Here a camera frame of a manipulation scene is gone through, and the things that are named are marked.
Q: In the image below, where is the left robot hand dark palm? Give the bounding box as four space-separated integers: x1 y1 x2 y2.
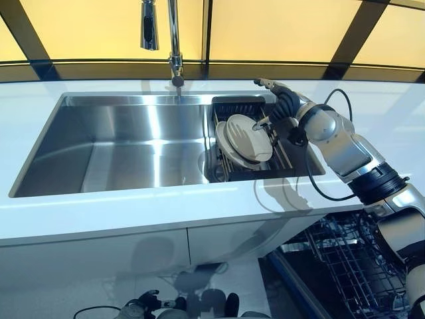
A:
127 289 177 315

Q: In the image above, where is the right robot hand dark palm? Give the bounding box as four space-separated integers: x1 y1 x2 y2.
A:
252 78 315 131

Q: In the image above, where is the cream ceramic plate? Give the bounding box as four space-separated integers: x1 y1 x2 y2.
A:
214 120 256 169
226 114 274 163

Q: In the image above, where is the black dish drying rack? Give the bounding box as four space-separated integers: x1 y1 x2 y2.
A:
202 95 295 183

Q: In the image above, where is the chrome pull-down faucet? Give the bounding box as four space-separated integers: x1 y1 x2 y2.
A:
139 0 185 89

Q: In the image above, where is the stainless steel sink basin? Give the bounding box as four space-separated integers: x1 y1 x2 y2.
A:
9 91 327 199

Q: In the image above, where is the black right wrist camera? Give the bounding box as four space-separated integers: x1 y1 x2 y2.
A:
287 126 306 147

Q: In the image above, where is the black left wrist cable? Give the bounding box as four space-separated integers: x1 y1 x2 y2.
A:
72 304 124 319

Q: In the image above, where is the dark window frame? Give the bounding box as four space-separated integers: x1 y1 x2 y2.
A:
0 0 425 84

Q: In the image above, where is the dark wire dishwasher rack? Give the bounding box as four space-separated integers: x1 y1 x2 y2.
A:
305 212 409 319

